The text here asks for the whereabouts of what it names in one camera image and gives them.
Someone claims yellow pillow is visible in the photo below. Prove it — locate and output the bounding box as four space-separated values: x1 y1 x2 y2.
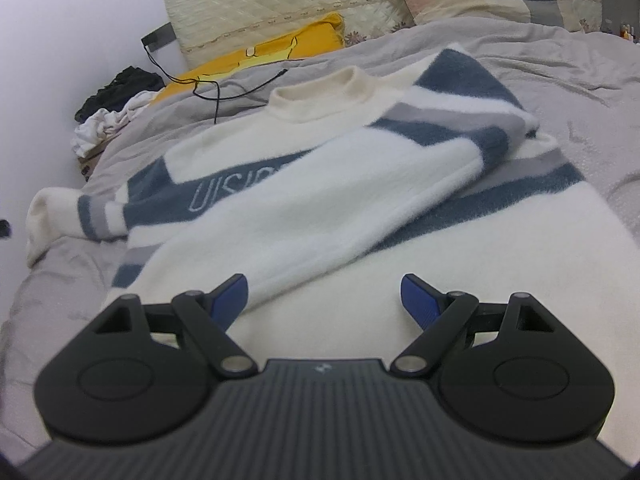
150 11 347 106

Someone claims white blue striped fuzzy sweater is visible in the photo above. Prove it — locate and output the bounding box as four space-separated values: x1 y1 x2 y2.
25 46 633 361

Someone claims cardboard box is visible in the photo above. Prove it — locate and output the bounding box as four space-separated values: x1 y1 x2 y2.
77 140 108 181

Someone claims grey bed sheet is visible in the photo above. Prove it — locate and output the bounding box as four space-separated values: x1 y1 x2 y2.
0 20 640 456

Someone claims white clothes pile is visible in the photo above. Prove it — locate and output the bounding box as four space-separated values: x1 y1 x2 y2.
72 89 161 157

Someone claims grey wall socket panel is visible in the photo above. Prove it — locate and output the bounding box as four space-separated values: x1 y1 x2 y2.
141 24 176 51

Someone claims black cable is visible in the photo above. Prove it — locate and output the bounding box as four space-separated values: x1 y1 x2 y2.
142 42 291 126

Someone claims black clothes pile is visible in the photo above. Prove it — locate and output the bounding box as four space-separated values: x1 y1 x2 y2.
75 66 166 122

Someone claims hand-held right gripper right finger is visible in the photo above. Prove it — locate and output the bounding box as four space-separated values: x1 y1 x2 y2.
390 273 556 378

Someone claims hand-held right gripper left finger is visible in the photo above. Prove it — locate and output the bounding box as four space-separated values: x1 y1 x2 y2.
92 273 261 378

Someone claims cream quilted headboard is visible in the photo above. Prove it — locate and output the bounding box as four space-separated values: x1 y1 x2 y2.
161 0 608 68

